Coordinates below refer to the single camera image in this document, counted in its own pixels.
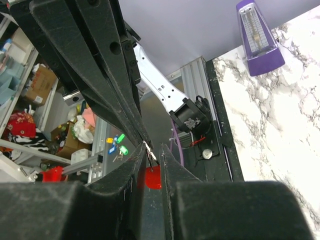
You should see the red key tag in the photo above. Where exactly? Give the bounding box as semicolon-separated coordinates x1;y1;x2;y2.
144;165;162;190

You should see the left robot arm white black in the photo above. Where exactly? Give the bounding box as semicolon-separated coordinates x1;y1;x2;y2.
29;0;210;146

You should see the purple metronome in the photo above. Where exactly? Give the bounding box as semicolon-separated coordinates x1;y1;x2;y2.
236;0;285;77

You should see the red robot base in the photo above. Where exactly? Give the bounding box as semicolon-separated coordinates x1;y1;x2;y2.
39;166;68;183

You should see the silver key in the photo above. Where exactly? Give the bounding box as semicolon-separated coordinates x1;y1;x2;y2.
143;141;160;168

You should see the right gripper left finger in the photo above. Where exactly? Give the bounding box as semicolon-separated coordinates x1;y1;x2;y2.
0;144;146;240

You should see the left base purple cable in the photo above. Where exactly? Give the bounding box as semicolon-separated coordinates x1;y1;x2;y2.
168;119;187;167

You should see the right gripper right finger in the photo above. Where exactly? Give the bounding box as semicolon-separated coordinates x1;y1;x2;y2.
160;144;313;240

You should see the aluminium frame rail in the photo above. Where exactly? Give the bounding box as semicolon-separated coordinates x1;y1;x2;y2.
180;56;217;121

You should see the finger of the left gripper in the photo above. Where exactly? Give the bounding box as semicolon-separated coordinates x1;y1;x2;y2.
76;0;153;149
29;0;143;146

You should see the black mounting rail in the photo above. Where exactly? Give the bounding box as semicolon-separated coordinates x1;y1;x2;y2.
183;60;244;182

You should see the cardboard box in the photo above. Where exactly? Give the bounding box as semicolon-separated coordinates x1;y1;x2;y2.
21;63;57;106

